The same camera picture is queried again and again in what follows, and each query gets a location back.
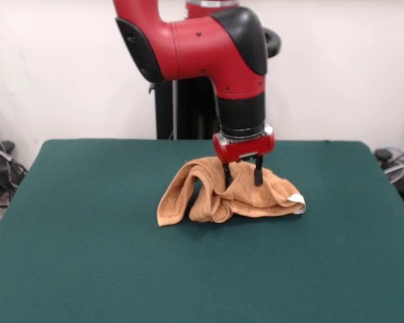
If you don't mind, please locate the dark green table cloth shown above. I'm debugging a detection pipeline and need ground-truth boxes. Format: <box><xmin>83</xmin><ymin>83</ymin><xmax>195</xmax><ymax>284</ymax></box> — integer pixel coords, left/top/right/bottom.
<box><xmin>0</xmin><ymin>139</ymin><xmax>404</xmax><ymax>323</ymax></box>

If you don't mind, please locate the silver round disc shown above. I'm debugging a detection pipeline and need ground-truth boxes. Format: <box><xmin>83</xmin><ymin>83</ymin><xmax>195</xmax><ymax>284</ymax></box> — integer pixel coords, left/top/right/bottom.
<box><xmin>382</xmin><ymin>160</ymin><xmax>404</xmax><ymax>185</ymax></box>

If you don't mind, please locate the black cable tangle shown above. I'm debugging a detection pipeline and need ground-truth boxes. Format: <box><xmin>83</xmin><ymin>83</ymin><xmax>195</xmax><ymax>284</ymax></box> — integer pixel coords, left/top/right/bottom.
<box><xmin>0</xmin><ymin>107</ymin><xmax>28</xmax><ymax>236</ymax></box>

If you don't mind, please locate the tan terry towel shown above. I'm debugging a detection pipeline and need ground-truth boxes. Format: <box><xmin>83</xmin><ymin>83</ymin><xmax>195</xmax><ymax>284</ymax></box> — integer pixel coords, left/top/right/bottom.
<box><xmin>157</xmin><ymin>156</ymin><xmax>306</xmax><ymax>227</ymax></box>

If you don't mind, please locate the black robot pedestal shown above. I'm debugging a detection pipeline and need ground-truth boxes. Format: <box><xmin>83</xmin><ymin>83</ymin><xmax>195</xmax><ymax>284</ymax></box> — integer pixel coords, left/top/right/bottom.
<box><xmin>147</xmin><ymin>26</ymin><xmax>283</xmax><ymax>141</ymax></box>

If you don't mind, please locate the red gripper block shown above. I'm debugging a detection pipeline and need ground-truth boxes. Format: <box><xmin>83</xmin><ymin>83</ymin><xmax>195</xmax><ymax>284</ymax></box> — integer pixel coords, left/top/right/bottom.
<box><xmin>212</xmin><ymin>130</ymin><xmax>276</xmax><ymax>188</ymax></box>

